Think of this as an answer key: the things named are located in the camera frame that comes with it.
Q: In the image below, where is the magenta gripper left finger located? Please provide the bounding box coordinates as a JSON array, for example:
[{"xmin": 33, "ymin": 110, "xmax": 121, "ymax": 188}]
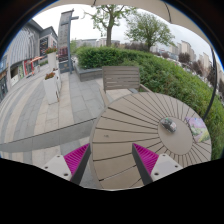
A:
[{"xmin": 42, "ymin": 144, "xmax": 91, "ymax": 185}]

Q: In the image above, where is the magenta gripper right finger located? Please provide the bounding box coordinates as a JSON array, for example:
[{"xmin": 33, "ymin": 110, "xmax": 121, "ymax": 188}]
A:
[{"xmin": 132, "ymin": 143, "xmax": 182, "ymax": 185}]

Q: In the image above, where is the grey computer mouse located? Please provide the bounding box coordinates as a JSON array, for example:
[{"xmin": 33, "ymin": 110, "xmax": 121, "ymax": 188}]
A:
[{"xmin": 160, "ymin": 117, "xmax": 177, "ymax": 133}]

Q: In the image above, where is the colourful printed mouse pad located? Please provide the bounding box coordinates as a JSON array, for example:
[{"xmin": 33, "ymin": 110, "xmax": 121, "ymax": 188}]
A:
[{"xmin": 185, "ymin": 117, "xmax": 210, "ymax": 143}]

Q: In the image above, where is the round slatted outdoor table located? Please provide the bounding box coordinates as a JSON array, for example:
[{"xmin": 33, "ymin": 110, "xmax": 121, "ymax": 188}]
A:
[{"xmin": 90, "ymin": 92, "xmax": 212, "ymax": 189}]

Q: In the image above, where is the near white planter box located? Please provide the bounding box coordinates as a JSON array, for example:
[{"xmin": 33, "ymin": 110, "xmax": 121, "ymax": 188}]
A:
[{"xmin": 43, "ymin": 72, "xmax": 59, "ymax": 104}]

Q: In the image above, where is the white planter box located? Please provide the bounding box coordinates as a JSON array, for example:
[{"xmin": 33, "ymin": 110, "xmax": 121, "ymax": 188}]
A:
[
  {"xmin": 45, "ymin": 47, "xmax": 57, "ymax": 70},
  {"xmin": 43, "ymin": 72, "xmax": 59, "ymax": 104}
]

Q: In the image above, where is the green hedge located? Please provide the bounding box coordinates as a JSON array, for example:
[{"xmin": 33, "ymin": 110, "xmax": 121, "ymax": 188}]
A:
[{"xmin": 76, "ymin": 47, "xmax": 224, "ymax": 160}]

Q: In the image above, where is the grey slatted outdoor chair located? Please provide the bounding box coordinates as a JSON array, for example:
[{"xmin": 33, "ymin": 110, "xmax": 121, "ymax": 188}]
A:
[{"xmin": 100, "ymin": 66, "xmax": 149, "ymax": 106}]

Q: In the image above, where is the far white planter box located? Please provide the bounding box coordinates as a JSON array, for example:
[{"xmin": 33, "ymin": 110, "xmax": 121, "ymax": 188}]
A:
[{"xmin": 45, "ymin": 47, "xmax": 57, "ymax": 70}]

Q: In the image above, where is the dark parasol pole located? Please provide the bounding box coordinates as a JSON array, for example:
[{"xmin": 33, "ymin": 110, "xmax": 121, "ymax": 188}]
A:
[{"xmin": 202, "ymin": 45, "xmax": 219, "ymax": 122}]

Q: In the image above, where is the right tree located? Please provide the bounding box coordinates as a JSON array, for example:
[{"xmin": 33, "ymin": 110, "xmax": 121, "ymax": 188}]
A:
[{"xmin": 125, "ymin": 13, "xmax": 175, "ymax": 49}]

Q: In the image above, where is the tree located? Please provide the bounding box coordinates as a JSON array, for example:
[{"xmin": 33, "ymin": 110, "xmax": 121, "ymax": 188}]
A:
[
  {"xmin": 84, "ymin": 4, "xmax": 137, "ymax": 47},
  {"xmin": 125, "ymin": 13, "xmax": 175, "ymax": 49}
]

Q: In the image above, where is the tall grey sign pillar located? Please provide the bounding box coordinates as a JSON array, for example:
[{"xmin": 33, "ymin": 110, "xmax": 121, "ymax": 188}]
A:
[{"xmin": 57, "ymin": 10, "xmax": 78, "ymax": 73}]

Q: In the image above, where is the beige parasol canopy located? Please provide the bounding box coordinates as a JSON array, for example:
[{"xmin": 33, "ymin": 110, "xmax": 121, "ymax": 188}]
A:
[{"xmin": 43, "ymin": 0, "xmax": 214, "ymax": 48}]

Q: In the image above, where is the left tree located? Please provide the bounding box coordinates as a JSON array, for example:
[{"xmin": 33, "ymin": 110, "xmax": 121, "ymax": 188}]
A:
[{"xmin": 84, "ymin": 4, "xmax": 137, "ymax": 47}]

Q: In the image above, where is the grey stone planter wall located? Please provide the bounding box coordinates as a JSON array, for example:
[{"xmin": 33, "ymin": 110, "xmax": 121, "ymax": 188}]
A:
[{"xmin": 74, "ymin": 64, "xmax": 102, "ymax": 82}]

